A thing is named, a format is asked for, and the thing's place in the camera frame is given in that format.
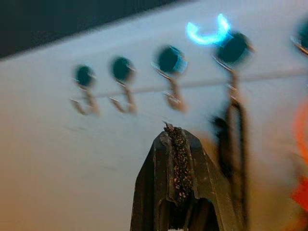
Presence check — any orange item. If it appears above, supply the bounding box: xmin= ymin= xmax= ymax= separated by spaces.
xmin=290 ymin=100 xmax=308 ymax=205

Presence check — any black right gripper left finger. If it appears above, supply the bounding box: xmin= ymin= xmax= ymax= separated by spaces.
xmin=129 ymin=123 xmax=184 ymax=231

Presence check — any teal ring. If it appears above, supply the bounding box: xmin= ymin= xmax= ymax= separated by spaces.
xmin=186 ymin=13 xmax=233 ymax=47

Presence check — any metal hook with black base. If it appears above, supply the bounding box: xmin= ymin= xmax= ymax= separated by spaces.
xmin=212 ymin=32 xmax=254 ymax=103
xmin=289 ymin=21 xmax=308 ymax=56
xmin=109 ymin=56 xmax=137 ymax=114
xmin=151 ymin=45 xmax=189 ymax=112
xmin=70 ymin=64 xmax=101 ymax=116

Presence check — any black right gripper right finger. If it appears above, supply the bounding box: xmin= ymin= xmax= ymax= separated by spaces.
xmin=179 ymin=127 xmax=244 ymax=231

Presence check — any black strap loop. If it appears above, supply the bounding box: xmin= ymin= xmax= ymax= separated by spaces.
xmin=211 ymin=97 xmax=249 ymax=218

